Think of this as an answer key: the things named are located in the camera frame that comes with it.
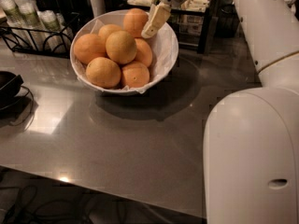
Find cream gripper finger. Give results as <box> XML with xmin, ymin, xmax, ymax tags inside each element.
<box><xmin>141</xmin><ymin>2</ymin><xmax>171</xmax><ymax>39</ymax></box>

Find orange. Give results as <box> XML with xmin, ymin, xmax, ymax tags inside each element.
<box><xmin>135</xmin><ymin>38</ymin><xmax>153</xmax><ymax>67</ymax></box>
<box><xmin>123</xmin><ymin>8</ymin><xmax>149</xmax><ymax>37</ymax></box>
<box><xmin>121</xmin><ymin>61</ymin><xmax>150</xmax><ymax>88</ymax></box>
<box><xmin>106</xmin><ymin>31</ymin><xmax>136</xmax><ymax>64</ymax></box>
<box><xmin>98</xmin><ymin>24</ymin><xmax>122</xmax><ymax>43</ymax></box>
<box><xmin>73</xmin><ymin>34</ymin><xmax>106</xmax><ymax>64</ymax></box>
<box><xmin>86</xmin><ymin>57</ymin><xmax>121</xmax><ymax>89</ymax></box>

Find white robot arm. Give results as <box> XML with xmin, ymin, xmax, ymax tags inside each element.
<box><xmin>203</xmin><ymin>0</ymin><xmax>299</xmax><ymax>224</ymax></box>

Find white paper bowl liner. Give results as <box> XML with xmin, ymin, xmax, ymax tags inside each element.
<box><xmin>76</xmin><ymin>16</ymin><xmax>178</xmax><ymax>95</ymax></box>

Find white bowl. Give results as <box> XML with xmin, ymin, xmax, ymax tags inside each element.
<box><xmin>69</xmin><ymin>9</ymin><xmax>179</xmax><ymax>97</ymax></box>

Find black condiment shelf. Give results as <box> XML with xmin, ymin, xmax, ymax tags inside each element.
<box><xmin>127</xmin><ymin>0</ymin><xmax>218</xmax><ymax>53</ymax></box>

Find white cylinder dispenser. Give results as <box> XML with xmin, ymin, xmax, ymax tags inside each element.
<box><xmin>86</xmin><ymin>0</ymin><xmax>107</xmax><ymax>19</ymax></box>

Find paper cup stack right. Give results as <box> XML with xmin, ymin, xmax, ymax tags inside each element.
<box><xmin>38</xmin><ymin>10</ymin><xmax>73</xmax><ymax>53</ymax></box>

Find paper cup stack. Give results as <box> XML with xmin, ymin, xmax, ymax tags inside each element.
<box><xmin>0</xmin><ymin>0</ymin><xmax>30</xmax><ymax>47</ymax></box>
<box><xmin>38</xmin><ymin>10</ymin><xmax>73</xmax><ymax>53</ymax></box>
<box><xmin>19</xmin><ymin>3</ymin><xmax>47</xmax><ymax>51</ymax></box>

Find paper cup stack middle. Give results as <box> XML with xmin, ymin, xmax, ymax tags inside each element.
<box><xmin>19</xmin><ymin>3</ymin><xmax>47</xmax><ymax>51</ymax></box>

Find paper cup stack left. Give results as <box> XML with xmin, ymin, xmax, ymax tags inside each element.
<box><xmin>0</xmin><ymin>0</ymin><xmax>30</xmax><ymax>47</ymax></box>

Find black wire basket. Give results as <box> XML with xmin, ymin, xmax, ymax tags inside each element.
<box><xmin>215</xmin><ymin>3</ymin><xmax>239</xmax><ymax>38</ymax></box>

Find black wire cup rack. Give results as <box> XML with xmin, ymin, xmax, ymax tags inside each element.
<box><xmin>0</xmin><ymin>13</ymin><xmax>79</xmax><ymax>59</ymax></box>

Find black tray with wire stand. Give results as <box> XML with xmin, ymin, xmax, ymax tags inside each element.
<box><xmin>0</xmin><ymin>71</ymin><xmax>35</xmax><ymax>126</ymax></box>

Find black floor cables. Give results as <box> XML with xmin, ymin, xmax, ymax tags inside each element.
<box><xmin>0</xmin><ymin>168</ymin><xmax>132</xmax><ymax>224</ymax></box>

